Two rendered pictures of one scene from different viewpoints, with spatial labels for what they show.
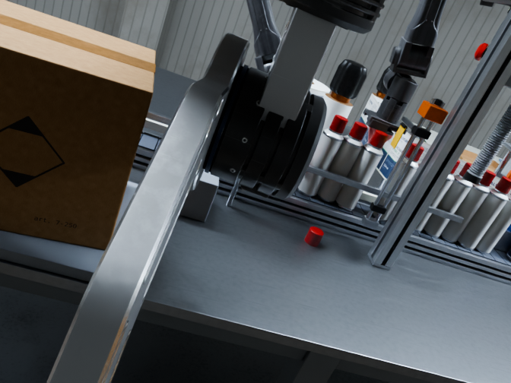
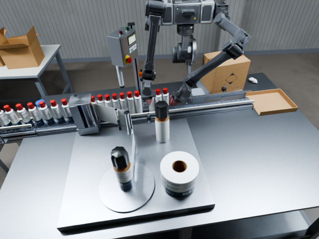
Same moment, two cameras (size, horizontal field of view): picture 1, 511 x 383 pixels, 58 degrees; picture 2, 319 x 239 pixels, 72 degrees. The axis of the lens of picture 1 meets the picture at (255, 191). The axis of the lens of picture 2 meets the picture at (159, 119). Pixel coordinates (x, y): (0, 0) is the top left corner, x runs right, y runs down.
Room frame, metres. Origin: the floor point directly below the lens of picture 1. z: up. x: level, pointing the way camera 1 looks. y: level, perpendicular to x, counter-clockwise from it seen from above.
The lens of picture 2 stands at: (2.36, -0.01, 1.97)
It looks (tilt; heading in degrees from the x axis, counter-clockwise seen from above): 42 degrees down; 187
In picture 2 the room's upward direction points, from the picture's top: 3 degrees counter-clockwise
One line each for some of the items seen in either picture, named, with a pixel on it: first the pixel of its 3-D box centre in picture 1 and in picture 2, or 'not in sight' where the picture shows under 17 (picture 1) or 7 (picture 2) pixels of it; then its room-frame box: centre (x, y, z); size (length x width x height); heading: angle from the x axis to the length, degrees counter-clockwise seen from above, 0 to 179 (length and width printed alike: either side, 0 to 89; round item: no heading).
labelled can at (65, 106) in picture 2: not in sight; (68, 111); (1.22, -0.80, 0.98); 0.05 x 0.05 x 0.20
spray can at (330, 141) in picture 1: (323, 156); (165, 100); (1.07, -0.12, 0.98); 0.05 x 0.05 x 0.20
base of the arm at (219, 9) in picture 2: not in sight; (222, 14); (0.66, 0.28, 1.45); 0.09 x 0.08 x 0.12; 96
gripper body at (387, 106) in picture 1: (389, 112); (147, 91); (1.16, -0.23, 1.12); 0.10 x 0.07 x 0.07; 102
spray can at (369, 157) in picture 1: (362, 170); (151, 101); (1.09, -0.22, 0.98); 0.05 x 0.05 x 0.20
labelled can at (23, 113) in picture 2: not in sight; (24, 116); (1.29, -1.10, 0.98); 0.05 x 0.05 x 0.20
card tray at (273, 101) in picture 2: not in sight; (270, 101); (0.88, 0.72, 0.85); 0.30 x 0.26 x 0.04; 103
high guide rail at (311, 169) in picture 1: (261, 152); (183, 97); (1.00, 0.02, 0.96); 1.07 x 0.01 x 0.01; 103
